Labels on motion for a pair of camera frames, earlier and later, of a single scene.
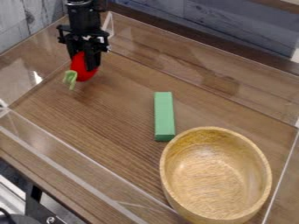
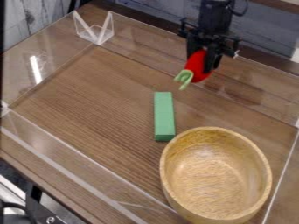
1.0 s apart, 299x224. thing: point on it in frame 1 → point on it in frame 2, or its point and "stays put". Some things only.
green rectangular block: x=164 y=131 stays put
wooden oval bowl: x=214 y=175 stays put
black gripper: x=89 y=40 → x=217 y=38
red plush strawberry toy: x=78 y=72 → x=193 y=65
